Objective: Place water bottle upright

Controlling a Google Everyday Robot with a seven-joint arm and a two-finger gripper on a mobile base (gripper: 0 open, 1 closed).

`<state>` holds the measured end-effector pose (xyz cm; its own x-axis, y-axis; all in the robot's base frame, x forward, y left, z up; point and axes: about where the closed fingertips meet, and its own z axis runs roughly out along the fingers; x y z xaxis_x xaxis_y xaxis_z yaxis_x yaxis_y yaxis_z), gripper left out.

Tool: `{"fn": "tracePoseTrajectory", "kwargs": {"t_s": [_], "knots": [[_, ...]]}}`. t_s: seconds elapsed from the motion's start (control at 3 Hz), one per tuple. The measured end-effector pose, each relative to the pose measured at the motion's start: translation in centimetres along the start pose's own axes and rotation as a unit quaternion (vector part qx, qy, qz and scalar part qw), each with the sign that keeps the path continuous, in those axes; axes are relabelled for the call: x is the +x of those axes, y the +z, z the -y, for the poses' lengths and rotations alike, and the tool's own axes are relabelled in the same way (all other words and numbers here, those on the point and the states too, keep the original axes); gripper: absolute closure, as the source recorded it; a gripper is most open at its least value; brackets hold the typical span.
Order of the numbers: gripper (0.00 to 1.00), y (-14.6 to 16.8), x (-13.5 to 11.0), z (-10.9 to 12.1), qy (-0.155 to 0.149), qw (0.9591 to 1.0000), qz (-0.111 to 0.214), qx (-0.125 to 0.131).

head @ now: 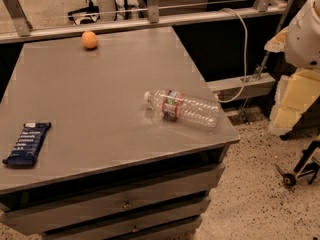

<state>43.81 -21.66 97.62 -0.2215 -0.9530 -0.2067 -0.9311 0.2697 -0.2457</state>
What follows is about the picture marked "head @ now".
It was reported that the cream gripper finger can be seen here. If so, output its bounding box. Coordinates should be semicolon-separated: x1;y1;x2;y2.
264;27;288;53
268;68;320;136

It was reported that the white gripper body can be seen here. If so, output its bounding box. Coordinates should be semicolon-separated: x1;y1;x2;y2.
285;0;320;69

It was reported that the clear plastic water bottle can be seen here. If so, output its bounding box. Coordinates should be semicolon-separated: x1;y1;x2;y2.
144;89;220;128

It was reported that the black wheeled cart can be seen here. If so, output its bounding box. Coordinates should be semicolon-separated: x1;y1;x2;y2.
276;135;320;187

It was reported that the orange fruit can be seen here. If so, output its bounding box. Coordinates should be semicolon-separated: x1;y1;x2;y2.
81;31;98;49

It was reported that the grey drawer cabinet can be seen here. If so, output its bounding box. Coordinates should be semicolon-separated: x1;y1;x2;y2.
0;28;238;240

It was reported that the black office chair base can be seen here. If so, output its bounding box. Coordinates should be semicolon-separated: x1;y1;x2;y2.
68;0;100;25

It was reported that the dark blue snack bar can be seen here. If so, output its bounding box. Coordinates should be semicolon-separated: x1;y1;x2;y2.
2;123;51;166

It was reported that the white cable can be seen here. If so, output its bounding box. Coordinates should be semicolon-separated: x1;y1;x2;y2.
215;7;250;104

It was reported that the grey metal railing frame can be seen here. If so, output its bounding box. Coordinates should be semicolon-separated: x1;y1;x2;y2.
0;0;294;86

